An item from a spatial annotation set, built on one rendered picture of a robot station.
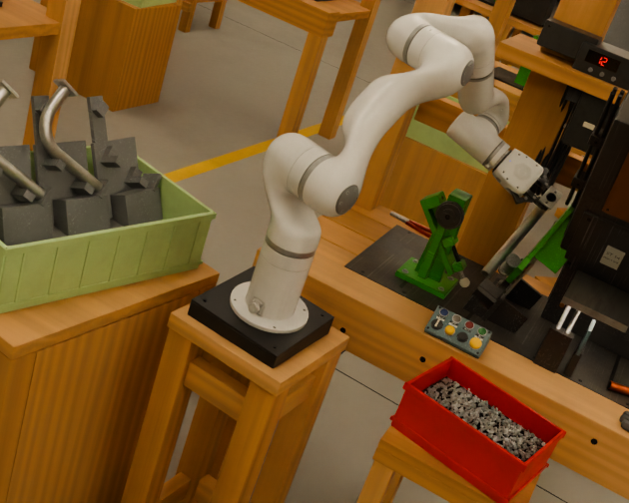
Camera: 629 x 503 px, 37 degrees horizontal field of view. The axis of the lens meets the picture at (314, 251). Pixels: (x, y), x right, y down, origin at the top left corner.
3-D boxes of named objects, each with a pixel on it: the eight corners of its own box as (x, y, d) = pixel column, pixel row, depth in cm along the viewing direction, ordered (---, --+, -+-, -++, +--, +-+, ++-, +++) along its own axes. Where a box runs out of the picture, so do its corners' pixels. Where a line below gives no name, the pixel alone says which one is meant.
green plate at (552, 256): (541, 288, 241) (595, 230, 231) (516, 268, 242) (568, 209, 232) (550, 274, 251) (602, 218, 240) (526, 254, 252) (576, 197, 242)
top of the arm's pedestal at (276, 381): (276, 397, 206) (281, 383, 204) (166, 326, 217) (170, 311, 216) (345, 349, 232) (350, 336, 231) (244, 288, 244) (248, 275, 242)
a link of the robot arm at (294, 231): (290, 262, 205) (322, 169, 193) (235, 219, 214) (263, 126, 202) (326, 251, 213) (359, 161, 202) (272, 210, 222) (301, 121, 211)
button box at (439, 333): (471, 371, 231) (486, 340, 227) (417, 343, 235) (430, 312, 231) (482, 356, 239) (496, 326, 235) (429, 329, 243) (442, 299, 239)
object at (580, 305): (622, 337, 217) (628, 326, 216) (558, 306, 222) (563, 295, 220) (641, 283, 251) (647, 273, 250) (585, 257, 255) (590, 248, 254)
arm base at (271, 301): (276, 343, 210) (299, 277, 201) (213, 299, 217) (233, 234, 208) (322, 315, 225) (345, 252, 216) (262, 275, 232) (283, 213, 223)
